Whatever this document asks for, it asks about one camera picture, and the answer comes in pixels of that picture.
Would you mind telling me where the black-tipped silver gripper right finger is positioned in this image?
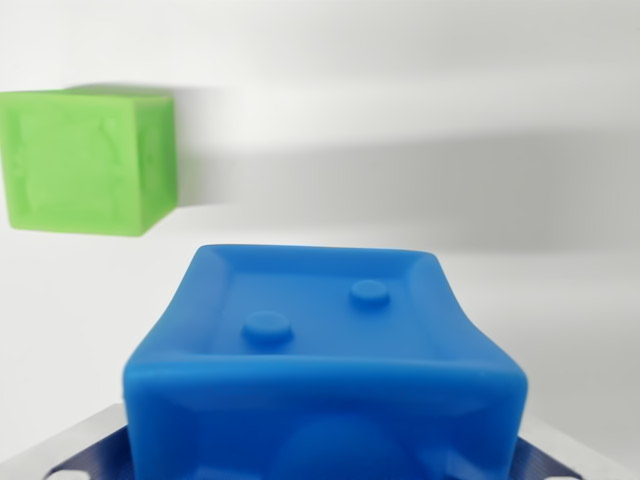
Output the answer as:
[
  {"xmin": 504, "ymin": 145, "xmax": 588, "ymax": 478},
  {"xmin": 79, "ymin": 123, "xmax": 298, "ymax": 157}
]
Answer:
[{"xmin": 512, "ymin": 415, "xmax": 621, "ymax": 480}]

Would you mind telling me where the black-tipped silver gripper left finger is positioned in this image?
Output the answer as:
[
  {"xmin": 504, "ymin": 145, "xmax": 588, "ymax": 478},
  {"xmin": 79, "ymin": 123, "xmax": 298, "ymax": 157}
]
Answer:
[{"xmin": 0, "ymin": 402, "xmax": 132, "ymax": 480}]

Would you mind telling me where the blue cube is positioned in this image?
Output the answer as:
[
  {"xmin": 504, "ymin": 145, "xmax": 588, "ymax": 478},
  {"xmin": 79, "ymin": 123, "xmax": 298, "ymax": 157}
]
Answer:
[{"xmin": 122, "ymin": 243, "xmax": 530, "ymax": 480}]

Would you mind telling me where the green cube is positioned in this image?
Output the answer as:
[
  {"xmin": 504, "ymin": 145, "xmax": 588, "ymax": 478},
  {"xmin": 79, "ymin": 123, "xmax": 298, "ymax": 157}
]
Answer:
[{"xmin": 0, "ymin": 85, "xmax": 177, "ymax": 237}]

